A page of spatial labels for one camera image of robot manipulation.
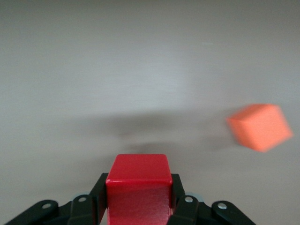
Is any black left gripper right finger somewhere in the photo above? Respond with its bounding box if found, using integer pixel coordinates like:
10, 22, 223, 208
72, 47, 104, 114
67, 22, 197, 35
167, 173, 255, 225

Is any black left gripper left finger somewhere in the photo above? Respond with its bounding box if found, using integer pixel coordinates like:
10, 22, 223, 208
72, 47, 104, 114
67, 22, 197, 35
0, 173, 108, 225

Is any red wooden block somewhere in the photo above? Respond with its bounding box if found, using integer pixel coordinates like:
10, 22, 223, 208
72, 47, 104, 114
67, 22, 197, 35
105, 154, 173, 225

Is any orange wooden block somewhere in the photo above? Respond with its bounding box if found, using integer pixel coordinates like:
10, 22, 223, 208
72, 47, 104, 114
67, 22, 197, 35
226, 103, 294, 153

